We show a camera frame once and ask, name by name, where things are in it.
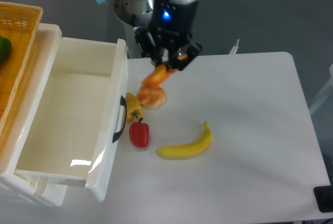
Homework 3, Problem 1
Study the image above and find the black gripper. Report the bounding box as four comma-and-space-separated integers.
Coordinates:
135, 0, 202, 71

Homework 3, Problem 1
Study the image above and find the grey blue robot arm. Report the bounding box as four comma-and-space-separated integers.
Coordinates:
95, 0, 202, 72

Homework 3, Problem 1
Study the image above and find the round braided bread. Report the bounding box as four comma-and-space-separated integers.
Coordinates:
136, 86, 167, 110

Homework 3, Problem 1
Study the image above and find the white drawer cabinet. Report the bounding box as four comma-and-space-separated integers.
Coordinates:
1, 23, 65, 206

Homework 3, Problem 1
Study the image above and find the open white upper drawer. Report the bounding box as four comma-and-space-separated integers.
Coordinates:
16, 37, 128, 206

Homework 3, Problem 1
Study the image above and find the yellow bell pepper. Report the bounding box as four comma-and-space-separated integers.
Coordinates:
125, 93, 144, 122

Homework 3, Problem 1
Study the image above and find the red bell pepper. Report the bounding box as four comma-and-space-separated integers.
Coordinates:
129, 117, 149, 148

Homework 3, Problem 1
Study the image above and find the yellow banana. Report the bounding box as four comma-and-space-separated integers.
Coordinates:
156, 122, 213, 160

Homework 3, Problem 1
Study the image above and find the yellow woven basket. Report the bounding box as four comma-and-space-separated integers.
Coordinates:
1, 2, 43, 133

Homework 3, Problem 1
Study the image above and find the green bell pepper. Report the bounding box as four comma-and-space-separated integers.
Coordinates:
0, 36, 12, 66

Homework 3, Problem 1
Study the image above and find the black device at table edge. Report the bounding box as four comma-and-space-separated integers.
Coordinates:
313, 186, 332, 213

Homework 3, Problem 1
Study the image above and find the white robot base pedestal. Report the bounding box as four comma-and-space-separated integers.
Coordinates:
114, 0, 154, 59

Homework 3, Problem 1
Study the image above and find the dark blue drawer handle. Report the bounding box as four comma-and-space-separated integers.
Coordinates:
112, 96, 127, 143

